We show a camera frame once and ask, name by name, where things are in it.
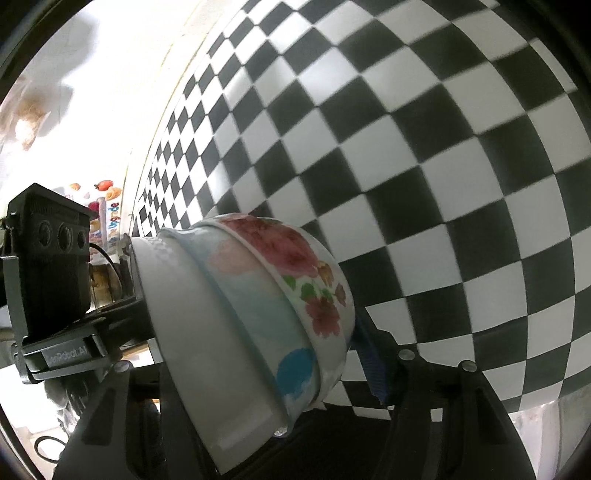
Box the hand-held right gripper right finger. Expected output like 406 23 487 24
353 316 525 480

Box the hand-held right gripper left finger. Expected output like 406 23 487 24
54 360 218 480

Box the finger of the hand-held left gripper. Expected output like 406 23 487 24
81 298 155 358

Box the white bowl with red flowers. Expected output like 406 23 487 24
217 215 355 409

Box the white bowl with pastel patches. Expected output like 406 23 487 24
185 220 321 421

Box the black and white checkered mat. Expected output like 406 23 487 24
124 0 591 422

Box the black cable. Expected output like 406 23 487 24
88 242 122 278

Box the colourful fruit wall sticker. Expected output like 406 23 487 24
68 179 126 243

